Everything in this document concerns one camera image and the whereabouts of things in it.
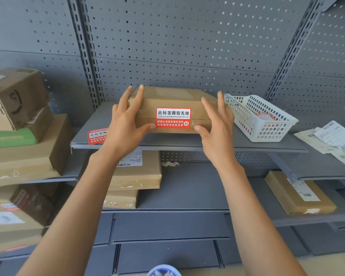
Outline stack of red label stickers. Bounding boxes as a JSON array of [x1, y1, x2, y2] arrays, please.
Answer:
[[87, 127, 109, 145]]

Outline cardboard box with curved print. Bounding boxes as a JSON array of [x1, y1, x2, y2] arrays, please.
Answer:
[[0, 65, 50, 131]]

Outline cardboard box with barcode label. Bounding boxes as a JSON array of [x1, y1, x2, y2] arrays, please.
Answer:
[[107, 150, 163, 192]]

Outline green box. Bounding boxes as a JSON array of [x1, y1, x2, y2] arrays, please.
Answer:
[[0, 128, 38, 150]]

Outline blue and white round object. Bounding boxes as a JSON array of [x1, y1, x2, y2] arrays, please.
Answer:
[[146, 264, 183, 276]]

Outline person's left forearm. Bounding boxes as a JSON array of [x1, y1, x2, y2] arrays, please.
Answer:
[[17, 149, 139, 276]]

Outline flat cardboard box white label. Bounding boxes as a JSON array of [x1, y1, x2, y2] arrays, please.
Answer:
[[264, 170, 338, 215]]

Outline gray metal shelf panel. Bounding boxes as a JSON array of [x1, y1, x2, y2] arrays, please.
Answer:
[[111, 211, 231, 245], [114, 240, 219, 269]]

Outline white plastic mesh basket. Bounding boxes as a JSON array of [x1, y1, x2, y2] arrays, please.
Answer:
[[223, 94, 299, 143]]

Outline cardboard box with red label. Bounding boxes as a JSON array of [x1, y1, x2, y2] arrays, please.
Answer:
[[128, 85, 219, 134]]

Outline red and white stickers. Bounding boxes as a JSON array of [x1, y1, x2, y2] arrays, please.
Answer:
[[254, 111, 277, 122]]

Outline large flat cardboard box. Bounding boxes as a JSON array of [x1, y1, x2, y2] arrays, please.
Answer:
[[0, 113, 74, 189]]

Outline small brown cardboard box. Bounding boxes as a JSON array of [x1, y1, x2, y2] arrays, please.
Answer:
[[25, 104, 54, 143]]

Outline crumpled label backing paper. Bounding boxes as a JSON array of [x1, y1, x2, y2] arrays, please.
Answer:
[[293, 129, 335, 154]]

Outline cardboard box with white label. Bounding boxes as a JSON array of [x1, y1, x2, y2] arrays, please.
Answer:
[[0, 208, 46, 257]]

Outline thin cardboard box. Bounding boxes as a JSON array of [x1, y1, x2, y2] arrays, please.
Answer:
[[103, 189, 140, 210]]

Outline person's right hand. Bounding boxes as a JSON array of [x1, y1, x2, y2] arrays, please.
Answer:
[[194, 91, 237, 166]]

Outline person's left hand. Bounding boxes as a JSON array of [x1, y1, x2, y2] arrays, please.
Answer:
[[103, 85, 156, 155]]

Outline dark brown taped cardboard box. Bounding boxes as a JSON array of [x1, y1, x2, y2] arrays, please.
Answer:
[[0, 183, 54, 227]]

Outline person's right forearm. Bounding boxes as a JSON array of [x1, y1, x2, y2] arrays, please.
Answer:
[[205, 156, 307, 276]]

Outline gray slotted shelf upright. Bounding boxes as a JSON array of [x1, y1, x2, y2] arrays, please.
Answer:
[[67, 0, 104, 110], [264, 0, 326, 103]]

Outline gray perforated back panel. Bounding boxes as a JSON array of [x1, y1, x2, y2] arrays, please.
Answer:
[[80, 0, 315, 104], [0, 0, 94, 130], [272, 0, 345, 136]]

